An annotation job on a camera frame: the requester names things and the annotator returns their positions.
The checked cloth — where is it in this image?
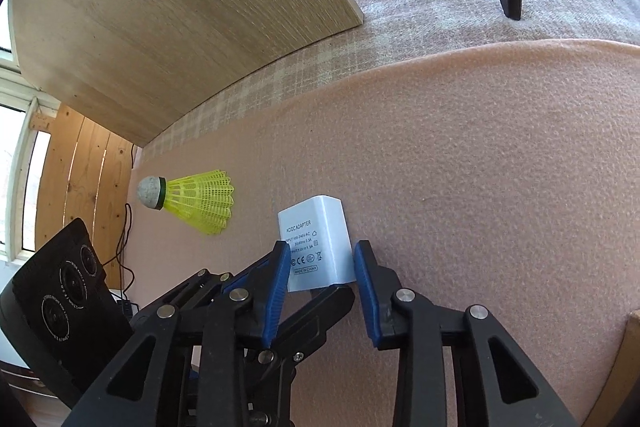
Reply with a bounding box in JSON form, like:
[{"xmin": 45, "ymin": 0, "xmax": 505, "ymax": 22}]
[{"xmin": 142, "ymin": 0, "xmax": 640, "ymax": 163}]

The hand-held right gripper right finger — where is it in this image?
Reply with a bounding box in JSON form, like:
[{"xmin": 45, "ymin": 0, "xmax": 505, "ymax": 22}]
[{"xmin": 352, "ymin": 239, "xmax": 576, "ymax": 427}]

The yellow shuttlecock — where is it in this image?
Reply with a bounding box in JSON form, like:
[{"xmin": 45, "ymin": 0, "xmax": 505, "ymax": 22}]
[{"xmin": 138, "ymin": 168, "xmax": 236, "ymax": 235}]

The pine wood panel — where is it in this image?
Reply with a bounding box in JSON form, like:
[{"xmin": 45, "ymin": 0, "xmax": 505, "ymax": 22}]
[{"xmin": 35, "ymin": 103, "xmax": 136, "ymax": 253}]

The large oak wooden board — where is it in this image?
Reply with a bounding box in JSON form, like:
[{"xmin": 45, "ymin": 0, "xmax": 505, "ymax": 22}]
[{"xmin": 9, "ymin": 0, "xmax": 363, "ymax": 147}]

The cardboard box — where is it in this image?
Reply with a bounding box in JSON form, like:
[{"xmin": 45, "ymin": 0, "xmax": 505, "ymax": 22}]
[{"xmin": 582, "ymin": 309, "xmax": 640, "ymax": 427}]

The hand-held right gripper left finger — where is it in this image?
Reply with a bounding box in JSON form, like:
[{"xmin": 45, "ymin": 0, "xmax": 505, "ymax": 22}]
[{"xmin": 62, "ymin": 239, "xmax": 293, "ymax": 427}]

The white charger adapter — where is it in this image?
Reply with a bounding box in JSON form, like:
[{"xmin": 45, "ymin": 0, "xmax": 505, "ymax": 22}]
[{"xmin": 277, "ymin": 196, "xmax": 357, "ymax": 294}]

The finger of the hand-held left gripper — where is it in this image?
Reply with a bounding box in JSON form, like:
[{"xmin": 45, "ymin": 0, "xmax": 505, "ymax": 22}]
[
  {"xmin": 245, "ymin": 284, "xmax": 357, "ymax": 403},
  {"xmin": 131, "ymin": 254, "xmax": 275, "ymax": 321}
]

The thin black cable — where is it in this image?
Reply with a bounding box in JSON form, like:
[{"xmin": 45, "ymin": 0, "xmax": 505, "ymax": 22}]
[{"xmin": 114, "ymin": 202, "xmax": 143, "ymax": 315}]

